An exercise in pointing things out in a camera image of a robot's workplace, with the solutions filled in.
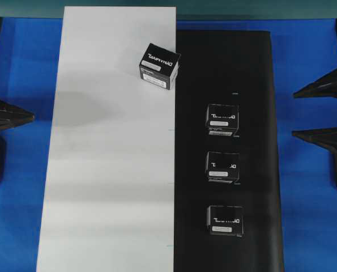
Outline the black box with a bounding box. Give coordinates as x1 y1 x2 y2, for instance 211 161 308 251
139 43 181 90
206 205 244 237
205 151 240 184
206 104 239 137

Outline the black box top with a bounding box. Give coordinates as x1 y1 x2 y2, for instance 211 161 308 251
139 43 181 90

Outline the blue table cloth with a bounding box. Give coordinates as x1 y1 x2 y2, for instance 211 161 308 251
0 18 337 271

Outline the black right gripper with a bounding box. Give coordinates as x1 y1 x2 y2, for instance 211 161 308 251
292 69 337 187

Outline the white base board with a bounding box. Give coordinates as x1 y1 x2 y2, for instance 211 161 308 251
37 7 176 271

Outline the black box bottom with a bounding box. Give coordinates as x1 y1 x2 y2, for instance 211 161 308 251
206 205 244 237

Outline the black base board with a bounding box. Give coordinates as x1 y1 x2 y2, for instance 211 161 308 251
174 30 284 271

